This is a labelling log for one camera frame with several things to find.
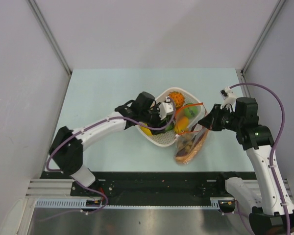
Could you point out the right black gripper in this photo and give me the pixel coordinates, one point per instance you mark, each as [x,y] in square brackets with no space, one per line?
[210,120]

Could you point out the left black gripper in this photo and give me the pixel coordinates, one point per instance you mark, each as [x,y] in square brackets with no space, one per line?
[155,108]

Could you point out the yellow mango front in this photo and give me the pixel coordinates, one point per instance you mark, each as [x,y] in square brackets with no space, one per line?
[145,130]

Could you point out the clear zip bag red zipper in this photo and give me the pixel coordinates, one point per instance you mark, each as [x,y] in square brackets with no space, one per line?
[193,125]

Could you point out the brown longan bunch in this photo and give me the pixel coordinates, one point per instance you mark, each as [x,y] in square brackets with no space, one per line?
[185,145]

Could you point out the dark green avocado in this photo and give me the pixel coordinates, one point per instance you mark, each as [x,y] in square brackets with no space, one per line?
[170,127]

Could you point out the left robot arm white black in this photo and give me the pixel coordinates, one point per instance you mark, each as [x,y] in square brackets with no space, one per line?
[69,144]

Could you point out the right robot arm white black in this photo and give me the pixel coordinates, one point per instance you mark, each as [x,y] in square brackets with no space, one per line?
[272,211]

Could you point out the bright green apple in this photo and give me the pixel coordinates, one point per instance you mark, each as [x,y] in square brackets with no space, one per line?
[190,111]

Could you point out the orange yellow pear fruit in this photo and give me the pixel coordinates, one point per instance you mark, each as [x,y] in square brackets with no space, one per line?
[181,125]

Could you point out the orange spiky fruit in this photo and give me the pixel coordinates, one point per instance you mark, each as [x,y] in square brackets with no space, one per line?
[178,99]

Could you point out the white plastic basket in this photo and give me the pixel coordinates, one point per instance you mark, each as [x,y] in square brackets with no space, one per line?
[168,138]

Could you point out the light blue table mat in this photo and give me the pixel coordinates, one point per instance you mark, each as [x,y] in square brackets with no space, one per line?
[94,94]

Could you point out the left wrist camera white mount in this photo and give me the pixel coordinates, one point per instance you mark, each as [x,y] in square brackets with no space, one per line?
[166,108]

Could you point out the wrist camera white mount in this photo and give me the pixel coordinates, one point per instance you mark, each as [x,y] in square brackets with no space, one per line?
[229,98]
[166,108]

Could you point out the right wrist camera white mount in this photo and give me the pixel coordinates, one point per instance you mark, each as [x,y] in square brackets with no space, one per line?
[229,98]

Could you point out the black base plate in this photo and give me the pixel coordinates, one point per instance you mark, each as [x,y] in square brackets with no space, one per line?
[141,185]

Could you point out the white slotted cable duct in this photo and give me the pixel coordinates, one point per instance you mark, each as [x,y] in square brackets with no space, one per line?
[202,203]

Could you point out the right aluminium corner post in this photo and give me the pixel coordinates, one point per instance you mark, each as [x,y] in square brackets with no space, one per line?
[263,35]

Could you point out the aluminium corner post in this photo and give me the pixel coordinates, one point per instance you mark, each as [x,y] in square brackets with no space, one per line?
[42,22]
[263,35]

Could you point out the left aluminium corner post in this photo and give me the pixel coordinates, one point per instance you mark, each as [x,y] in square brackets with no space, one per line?
[42,22]

